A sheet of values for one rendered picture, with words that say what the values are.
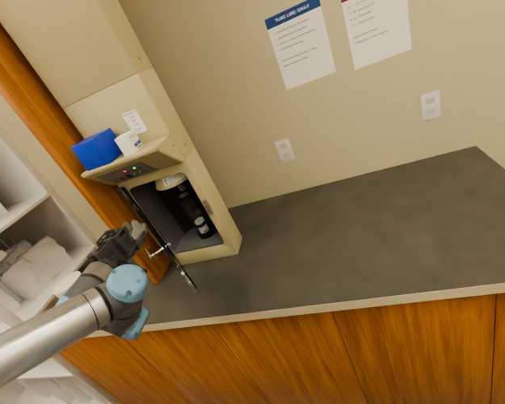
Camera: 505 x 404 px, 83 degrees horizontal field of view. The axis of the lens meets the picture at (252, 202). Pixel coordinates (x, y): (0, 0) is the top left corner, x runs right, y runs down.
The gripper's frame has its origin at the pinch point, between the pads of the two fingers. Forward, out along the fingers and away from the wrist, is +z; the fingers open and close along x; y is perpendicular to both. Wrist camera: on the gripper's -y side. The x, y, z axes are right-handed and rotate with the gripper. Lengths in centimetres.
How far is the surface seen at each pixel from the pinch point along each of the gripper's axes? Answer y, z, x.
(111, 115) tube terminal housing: 32.2, 21.9, 3.9
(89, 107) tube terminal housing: 37.2, 21.9, 9.4
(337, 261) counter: -37, 8, -54
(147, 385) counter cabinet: -88, -5, 56
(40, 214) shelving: -7, 64, 128
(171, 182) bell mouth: 2.5, 24.2, -1.1
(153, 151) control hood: 19.0, 10.7, -10.9
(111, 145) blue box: 24.2, 16.7, 6.1
